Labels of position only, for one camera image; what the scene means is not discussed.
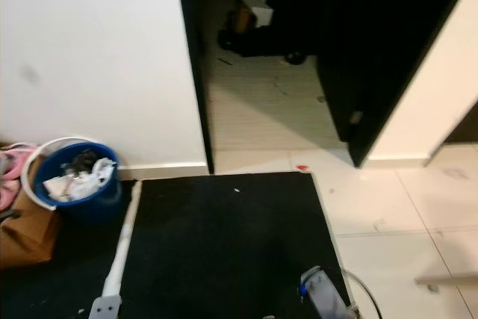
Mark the dark crumpled trash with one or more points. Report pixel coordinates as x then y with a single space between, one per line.
84 162

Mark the plain large brown cardboard box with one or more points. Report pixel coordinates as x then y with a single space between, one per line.
26 237

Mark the black bulky floor object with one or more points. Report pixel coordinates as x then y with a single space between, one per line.
258 44

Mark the black floor mat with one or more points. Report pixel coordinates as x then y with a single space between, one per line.
224 252

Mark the black door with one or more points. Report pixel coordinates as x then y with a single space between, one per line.
373 42

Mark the white crumpled paper trash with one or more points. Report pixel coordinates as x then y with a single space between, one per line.
75 184

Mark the small red scrap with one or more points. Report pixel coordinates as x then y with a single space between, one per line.
302 167

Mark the wide white floor tape strip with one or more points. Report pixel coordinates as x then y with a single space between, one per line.
122 252

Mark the small white brown box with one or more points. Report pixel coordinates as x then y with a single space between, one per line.
258 11

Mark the pink packaged gadgets pile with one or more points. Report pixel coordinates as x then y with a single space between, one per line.
11 166

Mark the black door frame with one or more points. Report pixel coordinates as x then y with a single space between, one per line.
194 72

